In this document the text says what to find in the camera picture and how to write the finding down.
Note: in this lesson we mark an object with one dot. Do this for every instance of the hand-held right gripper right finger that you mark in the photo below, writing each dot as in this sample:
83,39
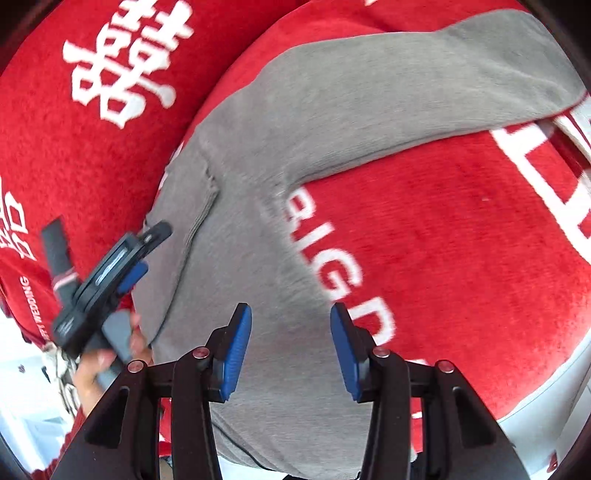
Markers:
345,353

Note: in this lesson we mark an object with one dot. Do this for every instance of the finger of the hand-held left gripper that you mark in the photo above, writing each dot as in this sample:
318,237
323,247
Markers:
134,277
156,232

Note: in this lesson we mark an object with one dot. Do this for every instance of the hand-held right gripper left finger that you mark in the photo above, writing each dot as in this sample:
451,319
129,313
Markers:
236,350

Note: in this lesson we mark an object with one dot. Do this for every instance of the grey sweater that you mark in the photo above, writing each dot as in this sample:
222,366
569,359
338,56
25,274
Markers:
258,258

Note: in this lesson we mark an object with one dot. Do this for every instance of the person's left hand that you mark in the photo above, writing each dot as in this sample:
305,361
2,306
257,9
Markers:
90,381

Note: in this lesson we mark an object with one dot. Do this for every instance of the dark grey cloth strip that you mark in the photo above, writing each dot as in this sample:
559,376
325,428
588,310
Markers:
57,249

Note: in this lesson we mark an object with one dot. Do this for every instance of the red printed sofa backrest cushion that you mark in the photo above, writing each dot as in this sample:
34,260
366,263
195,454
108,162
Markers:
55,138

